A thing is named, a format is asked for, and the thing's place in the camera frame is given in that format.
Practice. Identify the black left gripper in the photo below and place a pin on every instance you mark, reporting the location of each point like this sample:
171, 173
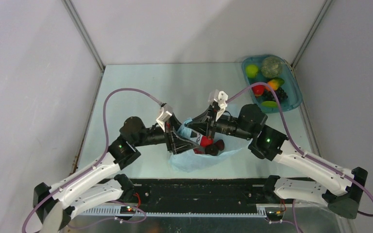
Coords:
176, 142

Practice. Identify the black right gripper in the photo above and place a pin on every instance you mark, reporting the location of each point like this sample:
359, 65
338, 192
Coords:
199, 124

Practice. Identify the red fake grape bunch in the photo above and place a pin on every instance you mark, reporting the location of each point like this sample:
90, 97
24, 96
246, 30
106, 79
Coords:
199, 150

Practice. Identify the dark plum fake fruit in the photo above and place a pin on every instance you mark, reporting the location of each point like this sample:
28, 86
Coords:
212, 150

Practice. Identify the light blue printed plastic bag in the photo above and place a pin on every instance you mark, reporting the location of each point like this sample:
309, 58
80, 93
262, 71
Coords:
190, 161

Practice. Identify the dark purple fake grape bunch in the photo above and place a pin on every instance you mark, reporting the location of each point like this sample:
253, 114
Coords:
220, 145

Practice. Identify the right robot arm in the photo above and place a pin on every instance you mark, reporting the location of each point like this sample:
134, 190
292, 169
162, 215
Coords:
337, 188

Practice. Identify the red yellow fake apple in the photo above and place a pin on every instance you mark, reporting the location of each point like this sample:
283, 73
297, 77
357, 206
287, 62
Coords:
258, 90

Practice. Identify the green fake starfruit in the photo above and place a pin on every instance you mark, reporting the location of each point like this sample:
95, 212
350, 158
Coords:
269, 104

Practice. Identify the green fake apple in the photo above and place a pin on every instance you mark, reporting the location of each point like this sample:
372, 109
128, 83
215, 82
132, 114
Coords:
251, 71

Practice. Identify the orange green fake mango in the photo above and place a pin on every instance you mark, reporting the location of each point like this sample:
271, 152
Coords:
276, 83

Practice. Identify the netted green fake melon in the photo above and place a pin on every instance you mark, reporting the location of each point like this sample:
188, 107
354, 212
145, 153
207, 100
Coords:
271, 67

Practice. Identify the teal plastic basin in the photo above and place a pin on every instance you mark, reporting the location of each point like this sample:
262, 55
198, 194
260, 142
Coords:
289, 94

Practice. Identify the left controller board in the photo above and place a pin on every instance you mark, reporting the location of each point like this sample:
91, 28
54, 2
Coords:
128, 210

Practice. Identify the controller board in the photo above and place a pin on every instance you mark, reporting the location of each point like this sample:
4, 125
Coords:
276, 213
128, 210

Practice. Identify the right controller board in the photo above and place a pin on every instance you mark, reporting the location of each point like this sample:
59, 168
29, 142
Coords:
276, 213

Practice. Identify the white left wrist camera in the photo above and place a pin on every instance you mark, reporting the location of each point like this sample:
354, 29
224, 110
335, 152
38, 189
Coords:
164, 114

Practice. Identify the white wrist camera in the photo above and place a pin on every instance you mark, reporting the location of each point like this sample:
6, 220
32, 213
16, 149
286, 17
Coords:
217, 100
164, 114

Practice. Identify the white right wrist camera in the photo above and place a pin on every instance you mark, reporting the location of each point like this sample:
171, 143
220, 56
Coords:
217, 100

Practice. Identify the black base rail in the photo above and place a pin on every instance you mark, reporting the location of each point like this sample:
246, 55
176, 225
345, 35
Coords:
199, 196

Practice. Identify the left aluminium corner post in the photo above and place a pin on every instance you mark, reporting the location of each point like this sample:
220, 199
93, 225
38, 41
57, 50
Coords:
80, 26

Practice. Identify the aluminium corner post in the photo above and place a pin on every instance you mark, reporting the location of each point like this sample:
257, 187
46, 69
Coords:
80, 26
312, 31

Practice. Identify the right aluminium corner post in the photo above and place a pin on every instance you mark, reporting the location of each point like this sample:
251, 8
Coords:
312, 31

